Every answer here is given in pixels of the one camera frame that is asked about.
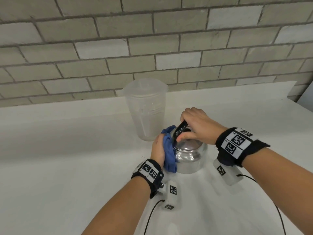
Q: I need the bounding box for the person's left forearm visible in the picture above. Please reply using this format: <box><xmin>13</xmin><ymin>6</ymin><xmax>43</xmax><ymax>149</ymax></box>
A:
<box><xmin>81</xmin><ymin>176</ymin><xmax>151</xmax><ymax>235</ymax></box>

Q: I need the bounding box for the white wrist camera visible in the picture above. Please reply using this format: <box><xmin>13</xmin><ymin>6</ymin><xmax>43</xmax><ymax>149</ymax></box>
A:
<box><xmin>212</xmin><ymin>158</ymin><xmax>243</xmax><ymax>186</ymax></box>
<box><xmin>160</xmin><ymin>180</ymin><xmax>180</xmax><ymax>210</ymax></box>

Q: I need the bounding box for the person's left hand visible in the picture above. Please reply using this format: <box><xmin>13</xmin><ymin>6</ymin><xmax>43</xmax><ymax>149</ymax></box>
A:
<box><xmin>150</xmin><ymin>134</ymin><xmax>167</xmax><ymax>168</ymax></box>

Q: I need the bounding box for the black marker wristband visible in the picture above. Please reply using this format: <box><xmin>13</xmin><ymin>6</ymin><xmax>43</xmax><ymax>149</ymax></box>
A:
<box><xmin>131</xmin><ymin>159</ymin><xmax>165</xmax><ymax>199</ymax></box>
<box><xmin>215</xmin><ymin>127</ymin><xmax>271</xmax><ymax>168</ymax></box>

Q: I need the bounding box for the black cable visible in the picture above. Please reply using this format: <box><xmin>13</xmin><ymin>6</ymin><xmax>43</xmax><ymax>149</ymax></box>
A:
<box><xmin>237</xmin><ymin>174</ymin><xmax>287</xmax><ymax>235</ymax></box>
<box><xmin>143</xmin><ymin>199</ymin><xmax>166</xmax><ymax>235</ymax></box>

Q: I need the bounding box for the blue cloth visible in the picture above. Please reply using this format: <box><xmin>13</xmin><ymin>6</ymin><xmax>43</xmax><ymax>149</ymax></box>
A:
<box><xmin>161</xmin><ymin>125</ymin><xmax>178</xmax><ymax>173</ymax></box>

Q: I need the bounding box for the clear plastic pitcher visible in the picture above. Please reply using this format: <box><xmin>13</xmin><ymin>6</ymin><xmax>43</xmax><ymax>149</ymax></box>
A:
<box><xmin>122</xmin><ymin>78</ymin><xmax>169</xmax><ymax>142</ymax></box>

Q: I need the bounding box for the stainless steel kettle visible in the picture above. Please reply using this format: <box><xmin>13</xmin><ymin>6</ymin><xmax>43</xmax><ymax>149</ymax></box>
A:
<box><xmin>171</xmin><ymin>121</ymin><xmax>208</xmax><ymax>175</ymax></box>

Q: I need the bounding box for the person's right forearm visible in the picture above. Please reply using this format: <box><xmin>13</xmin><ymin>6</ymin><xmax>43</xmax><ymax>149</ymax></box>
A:
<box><xmin>242</xmin><ymin>147</ymin><xmax>313</xmax><ymax>235</ymax></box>

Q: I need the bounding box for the person's right hand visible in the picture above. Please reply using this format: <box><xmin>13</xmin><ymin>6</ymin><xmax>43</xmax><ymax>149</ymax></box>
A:
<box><xmin>176</xmin><ymin>107</ymin><xmax>228</xmax><ymax>146</ymax></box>

